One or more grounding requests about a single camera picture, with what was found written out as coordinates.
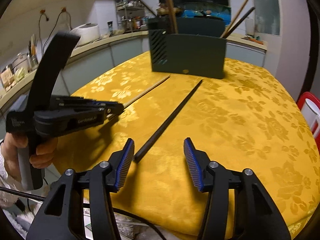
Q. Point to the long light wooden chopstick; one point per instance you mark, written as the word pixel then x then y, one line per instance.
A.
pixel 109 116

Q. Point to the orange cutting board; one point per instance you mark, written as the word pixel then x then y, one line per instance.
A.
pixel 255 40

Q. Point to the thin brown wooden chopstick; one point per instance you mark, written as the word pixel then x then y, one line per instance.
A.
pixel 234 19

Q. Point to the metal spice rack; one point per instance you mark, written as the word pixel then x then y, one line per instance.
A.
pixel 131 15

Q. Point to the white plastic bottle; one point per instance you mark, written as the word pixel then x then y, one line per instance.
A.
pixel 249 25

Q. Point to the red plastic chair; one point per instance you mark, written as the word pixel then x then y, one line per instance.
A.
pixel 300 102

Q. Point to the black wok on stove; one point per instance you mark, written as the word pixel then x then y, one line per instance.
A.
pixel 207 16

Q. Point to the left hand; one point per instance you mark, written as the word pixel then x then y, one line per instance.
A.
pixel 16 144

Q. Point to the white rice cooker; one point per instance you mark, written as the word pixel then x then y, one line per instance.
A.
pixel 88 33

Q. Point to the dark green utensil holder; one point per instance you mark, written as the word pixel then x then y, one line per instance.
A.
pixel 196 49

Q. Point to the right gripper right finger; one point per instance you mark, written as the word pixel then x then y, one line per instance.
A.
pixel 197 162

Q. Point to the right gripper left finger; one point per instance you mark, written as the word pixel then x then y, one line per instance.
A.
pixel 119 163

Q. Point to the dark black chopstick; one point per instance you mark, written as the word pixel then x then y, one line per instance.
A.
pixel 151 141

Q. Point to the yellow floral tablecloth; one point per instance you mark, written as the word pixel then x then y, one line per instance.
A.
pixel 258 126

